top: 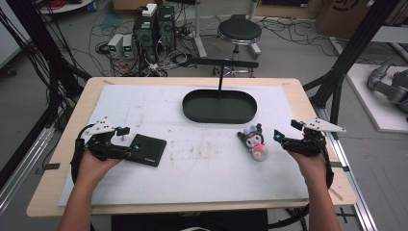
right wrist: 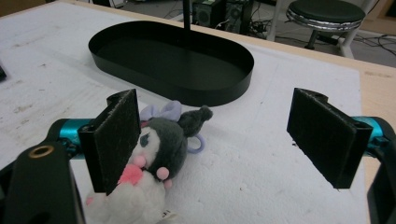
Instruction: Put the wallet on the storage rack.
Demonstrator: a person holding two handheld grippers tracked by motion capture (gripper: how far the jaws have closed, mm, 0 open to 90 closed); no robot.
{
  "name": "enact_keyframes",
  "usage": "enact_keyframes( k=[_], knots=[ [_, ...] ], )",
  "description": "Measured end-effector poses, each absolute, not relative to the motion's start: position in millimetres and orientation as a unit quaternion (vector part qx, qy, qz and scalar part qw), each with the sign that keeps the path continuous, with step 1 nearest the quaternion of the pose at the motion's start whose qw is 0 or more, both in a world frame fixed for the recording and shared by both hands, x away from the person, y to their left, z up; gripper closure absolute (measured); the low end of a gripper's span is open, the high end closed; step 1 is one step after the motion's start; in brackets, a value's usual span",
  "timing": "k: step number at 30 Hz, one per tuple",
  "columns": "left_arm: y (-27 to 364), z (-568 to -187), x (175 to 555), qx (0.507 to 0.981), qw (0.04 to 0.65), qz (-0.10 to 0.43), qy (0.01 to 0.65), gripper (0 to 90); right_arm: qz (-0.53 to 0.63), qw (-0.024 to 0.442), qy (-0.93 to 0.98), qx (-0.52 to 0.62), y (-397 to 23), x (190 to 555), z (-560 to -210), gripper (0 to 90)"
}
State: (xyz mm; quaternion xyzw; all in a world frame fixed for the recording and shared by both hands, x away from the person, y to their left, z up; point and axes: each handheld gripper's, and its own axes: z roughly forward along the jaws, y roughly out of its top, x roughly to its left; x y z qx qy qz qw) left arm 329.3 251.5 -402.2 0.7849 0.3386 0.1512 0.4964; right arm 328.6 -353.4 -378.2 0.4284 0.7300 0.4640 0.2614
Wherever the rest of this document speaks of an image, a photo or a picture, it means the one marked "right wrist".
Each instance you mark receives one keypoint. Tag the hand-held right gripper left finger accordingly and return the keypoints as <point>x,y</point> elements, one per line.
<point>116,140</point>

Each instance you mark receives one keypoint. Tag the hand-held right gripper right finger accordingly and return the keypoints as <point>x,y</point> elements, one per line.
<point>323,133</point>

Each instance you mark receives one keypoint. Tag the grey and white plush toy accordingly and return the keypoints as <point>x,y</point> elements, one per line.
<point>162,146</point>

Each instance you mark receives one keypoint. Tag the black oval tray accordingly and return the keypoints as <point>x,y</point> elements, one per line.
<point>174,65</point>

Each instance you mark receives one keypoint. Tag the white foam mat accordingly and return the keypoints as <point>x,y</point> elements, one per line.
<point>218,149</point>

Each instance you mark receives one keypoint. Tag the black round stool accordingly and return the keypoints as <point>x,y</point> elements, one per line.
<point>325,18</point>

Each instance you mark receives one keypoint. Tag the black object at table edge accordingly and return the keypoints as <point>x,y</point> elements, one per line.
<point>2,73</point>

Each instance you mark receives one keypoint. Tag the black pole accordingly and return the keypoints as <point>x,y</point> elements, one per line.
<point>186,15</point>

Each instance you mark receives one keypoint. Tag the black computer tower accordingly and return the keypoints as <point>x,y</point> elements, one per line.
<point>222,14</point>

